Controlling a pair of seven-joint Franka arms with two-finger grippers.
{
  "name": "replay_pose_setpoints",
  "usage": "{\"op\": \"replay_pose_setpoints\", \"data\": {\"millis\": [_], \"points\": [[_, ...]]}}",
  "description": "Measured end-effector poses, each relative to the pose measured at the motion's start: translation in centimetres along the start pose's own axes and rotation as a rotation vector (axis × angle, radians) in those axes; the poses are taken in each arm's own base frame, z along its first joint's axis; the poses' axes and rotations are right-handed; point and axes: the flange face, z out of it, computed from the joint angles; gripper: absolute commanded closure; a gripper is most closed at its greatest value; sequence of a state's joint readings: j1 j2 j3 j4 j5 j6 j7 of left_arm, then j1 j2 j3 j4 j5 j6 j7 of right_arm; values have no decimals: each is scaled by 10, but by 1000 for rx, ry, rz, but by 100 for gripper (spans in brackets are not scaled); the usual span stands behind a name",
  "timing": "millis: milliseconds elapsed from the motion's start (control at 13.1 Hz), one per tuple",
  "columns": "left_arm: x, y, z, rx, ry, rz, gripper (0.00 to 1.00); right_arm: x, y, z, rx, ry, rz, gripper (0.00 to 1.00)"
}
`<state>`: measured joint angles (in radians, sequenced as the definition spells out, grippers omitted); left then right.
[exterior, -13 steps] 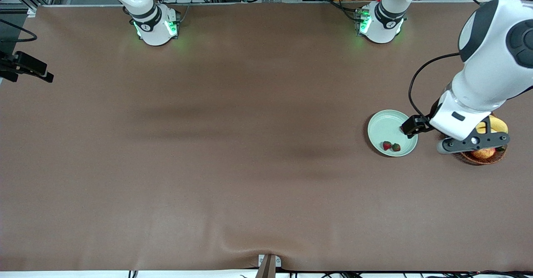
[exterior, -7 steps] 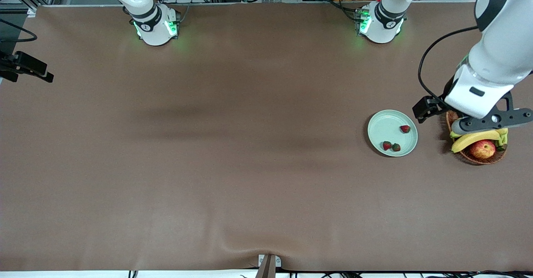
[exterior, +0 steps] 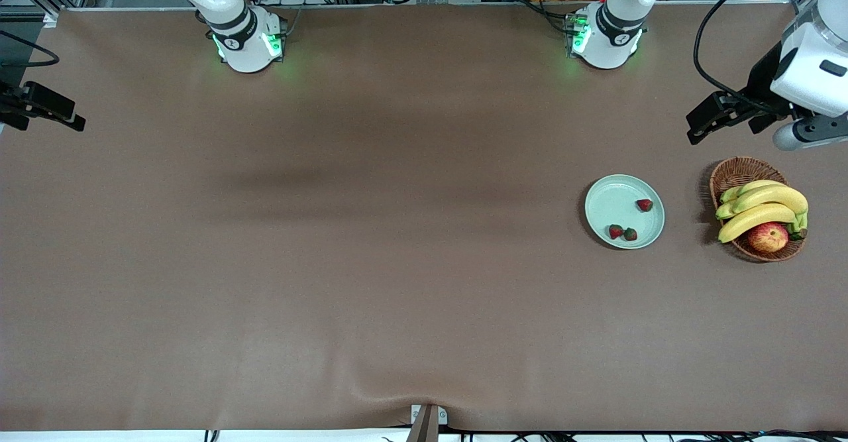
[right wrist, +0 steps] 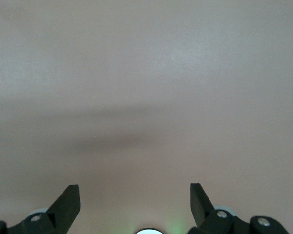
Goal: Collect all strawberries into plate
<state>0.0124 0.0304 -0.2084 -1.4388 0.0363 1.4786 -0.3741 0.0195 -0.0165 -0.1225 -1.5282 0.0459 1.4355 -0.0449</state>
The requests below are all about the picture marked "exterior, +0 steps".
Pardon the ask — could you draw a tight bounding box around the light green round plate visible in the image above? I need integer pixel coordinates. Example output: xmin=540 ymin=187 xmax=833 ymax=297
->
xmin=584 ymin=174 xmax=665 ymax=250

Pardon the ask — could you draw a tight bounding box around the brown wicker basket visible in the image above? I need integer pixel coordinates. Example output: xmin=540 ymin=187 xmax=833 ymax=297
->
xmin=709 ymin=156 xmax=807 ymax=262

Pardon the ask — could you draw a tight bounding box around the yellow banana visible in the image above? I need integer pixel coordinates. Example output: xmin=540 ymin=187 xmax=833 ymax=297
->
xmin=720 ymin=180 xmax=787 ymax=205
xmin=718 ymin=203 xmax=809 ymax=244
xmin=715 ymin=185 xmax=810 ymax=221

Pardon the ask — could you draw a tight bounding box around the red yellow apple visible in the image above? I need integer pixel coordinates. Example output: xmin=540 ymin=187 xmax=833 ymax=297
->
xmin=747 ymin=222 xmax=789 ymax=253

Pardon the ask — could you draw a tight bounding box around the brown table mat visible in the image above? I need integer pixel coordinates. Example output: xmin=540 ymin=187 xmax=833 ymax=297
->
xmin=0 ymin=1 xmax=848 ymax=433

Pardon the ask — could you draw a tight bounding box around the metal bracket with bar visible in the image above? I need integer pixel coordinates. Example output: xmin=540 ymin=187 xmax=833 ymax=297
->
xmin=405 ymin=404 xmax=449 ymax=442

